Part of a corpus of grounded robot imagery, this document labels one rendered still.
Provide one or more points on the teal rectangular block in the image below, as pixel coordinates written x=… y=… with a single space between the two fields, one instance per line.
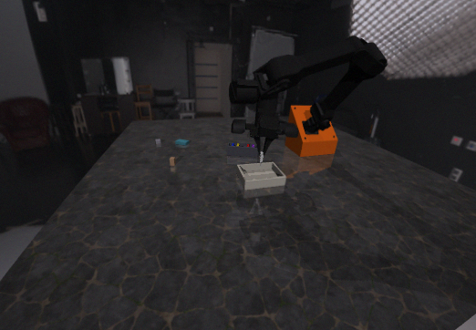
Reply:
x=182 y=141

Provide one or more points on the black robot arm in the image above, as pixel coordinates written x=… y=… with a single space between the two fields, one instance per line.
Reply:
x=366 y=62

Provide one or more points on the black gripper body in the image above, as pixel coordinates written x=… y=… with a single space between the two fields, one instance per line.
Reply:
x=239 y=125

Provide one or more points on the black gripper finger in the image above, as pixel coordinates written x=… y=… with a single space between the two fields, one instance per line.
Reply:
x=257 y=141
x=267 y=143

